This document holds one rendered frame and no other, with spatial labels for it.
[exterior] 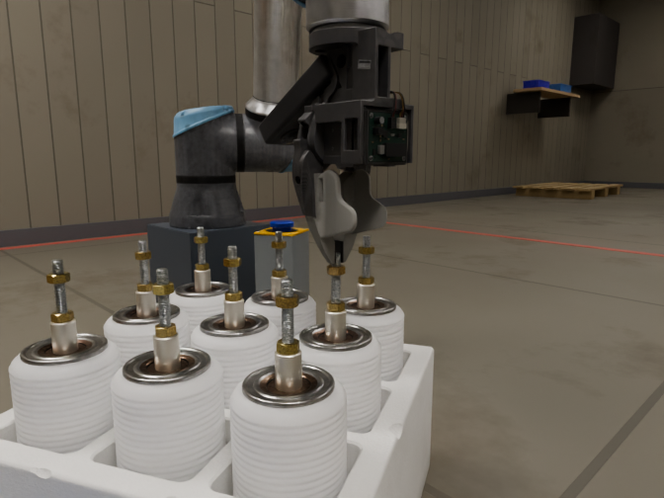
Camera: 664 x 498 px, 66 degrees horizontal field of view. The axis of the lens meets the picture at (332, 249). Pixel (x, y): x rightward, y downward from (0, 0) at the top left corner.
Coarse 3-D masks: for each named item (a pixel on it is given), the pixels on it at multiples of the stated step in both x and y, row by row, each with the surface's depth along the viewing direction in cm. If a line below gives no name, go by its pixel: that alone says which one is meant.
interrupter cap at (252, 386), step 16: (272, 368) 44; (304, 368) 44; (320, 368) 44; (256, 384) 41; (272, 384) 42; (304, 384) 42; (320, 384) 41; (256, 400) 38; (272, 400) 38; (288, 400) 38; (304, 400) 38; (320, 400) 39
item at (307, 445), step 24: (240, 384) 42; (336, 384) 42; (240, 408) 39; (264, 408) 38; (288, 408) 38; (312, 408) 38; (336, 408) 39; (240, 432) 39; (264, 432) 37; (288, 432) 37; (312, 432) 38; (336, 432) 39; (240, 456) 39; (264, 456) 38; (288, 456) 38; (312, 456) 38; (336, 456) 40; (240, 480) 40; (264, 480) 38; (288, 480) 38; (312, 480) 38; (336, 480) 40
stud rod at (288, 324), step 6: (282, 282) 40; (288, 282) 40; (282, 288) 40; (288, 288) 40; (282, 294) 40; (288, 294) 40; (282, 312) 40; (288, 312) 40; (282, 318) 40; (288, 318) 40; (282, 324) 40; (288, 324) 40; (282, 330) 41; (288, 330) 40; (282, 336) 41; (288, 336) 40; (288, 342) 40
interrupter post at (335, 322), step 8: (328, 312) 51; (336, 312) 51; (344, 312) 51; (328, 320) 51; (336, 320) 51; (344, 320) 52; (328, 328) 52; (336, 328) 51; (344, 328) 52; (328, 336) 52; (336, 336) 51; (344, 336) 52
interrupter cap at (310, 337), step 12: (324, 324) 56; (348, 324) 56; (300, 336) 52; (312, 336) 52; (324, 336) 53; (348, 336) 53; (360, 336) 52; (372, 336) 52; (312, 348) 50; (324, 348) 49; (336, 348) 49; (348, 348) 49; (360, 348) 50
